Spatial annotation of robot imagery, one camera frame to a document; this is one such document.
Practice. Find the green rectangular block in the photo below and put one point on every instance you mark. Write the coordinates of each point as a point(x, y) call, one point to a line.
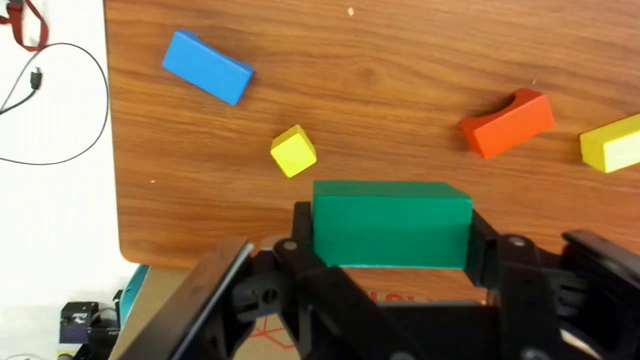
point(390, 224)

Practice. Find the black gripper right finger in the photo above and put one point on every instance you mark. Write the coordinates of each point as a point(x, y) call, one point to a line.
point(589, 291)

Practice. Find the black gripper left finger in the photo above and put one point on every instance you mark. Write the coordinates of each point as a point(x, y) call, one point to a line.
point(325, 312)

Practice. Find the large cardboard box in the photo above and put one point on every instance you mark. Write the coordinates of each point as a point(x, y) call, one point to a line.
point(269, 339)

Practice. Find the orange arch block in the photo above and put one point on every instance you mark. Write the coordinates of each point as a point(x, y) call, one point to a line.
point(526, 117)

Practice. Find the small yellow cube block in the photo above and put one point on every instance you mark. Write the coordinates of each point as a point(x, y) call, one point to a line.
point(292, 151)

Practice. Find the small blue block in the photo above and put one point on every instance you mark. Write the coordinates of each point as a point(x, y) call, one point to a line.
point(206, 69)

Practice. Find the yellow rectangular block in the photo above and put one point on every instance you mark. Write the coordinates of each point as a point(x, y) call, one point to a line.
point(612, 146)

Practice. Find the teal plastic object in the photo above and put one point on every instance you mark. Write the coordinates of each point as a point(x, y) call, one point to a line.
point(131, 293)

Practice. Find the black 3D printer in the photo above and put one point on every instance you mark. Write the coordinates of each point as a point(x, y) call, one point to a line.
point(88, 329)

